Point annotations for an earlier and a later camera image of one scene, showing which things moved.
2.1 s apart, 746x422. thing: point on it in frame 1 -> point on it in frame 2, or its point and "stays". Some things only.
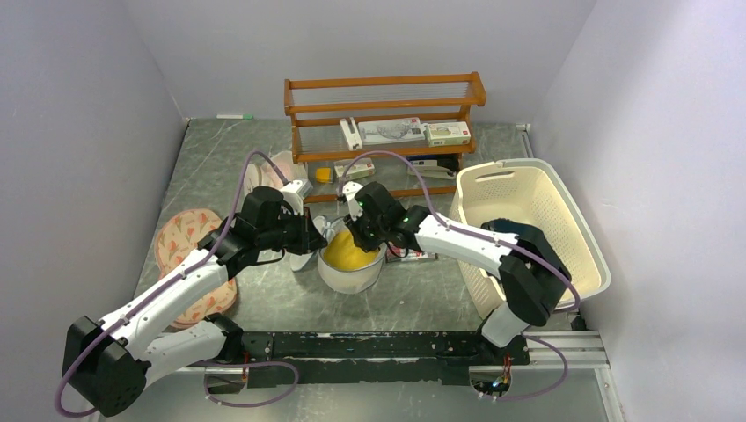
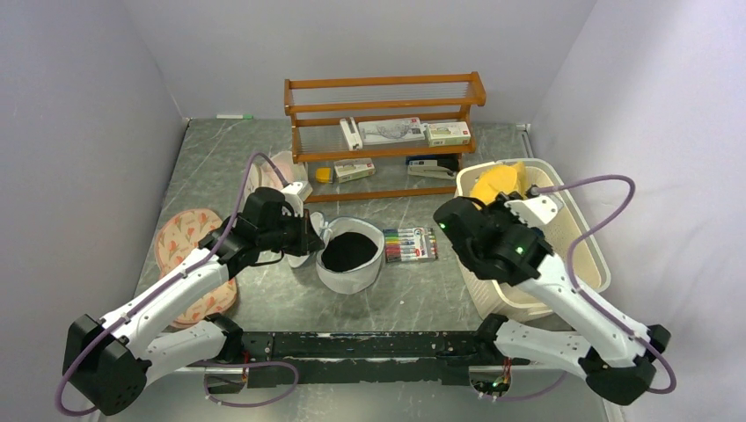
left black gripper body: x=296 y=232 stays
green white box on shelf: x=443 y=134 stays
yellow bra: x=341 y=251 -> x=497 y=179
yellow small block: x=323 y=175 stays
